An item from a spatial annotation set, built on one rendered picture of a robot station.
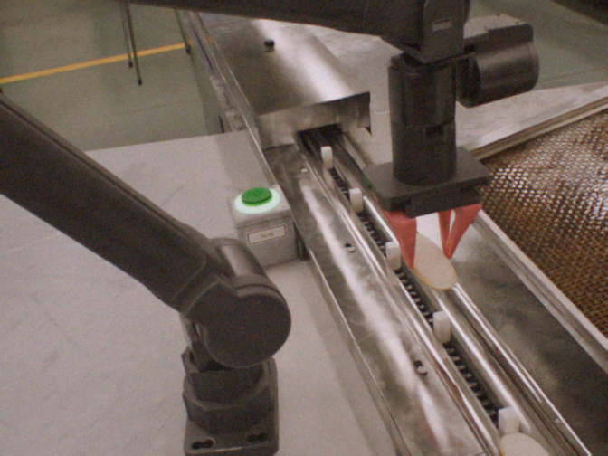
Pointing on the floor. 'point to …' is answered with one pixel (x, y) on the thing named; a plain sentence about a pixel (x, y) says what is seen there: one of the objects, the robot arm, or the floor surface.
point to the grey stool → (134, 37)
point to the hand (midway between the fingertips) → (427, 253)
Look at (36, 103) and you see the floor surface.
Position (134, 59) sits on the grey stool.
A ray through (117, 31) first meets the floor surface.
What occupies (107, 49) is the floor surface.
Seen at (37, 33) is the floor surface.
